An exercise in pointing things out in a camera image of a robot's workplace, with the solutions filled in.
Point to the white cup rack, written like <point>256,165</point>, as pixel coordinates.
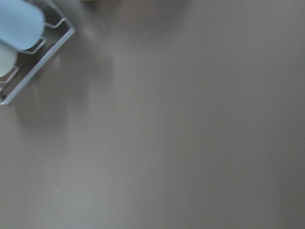
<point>57,30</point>

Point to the pale green cup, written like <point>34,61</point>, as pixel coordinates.
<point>8,57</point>

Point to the pale blue cup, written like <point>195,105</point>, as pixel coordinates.
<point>21,24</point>

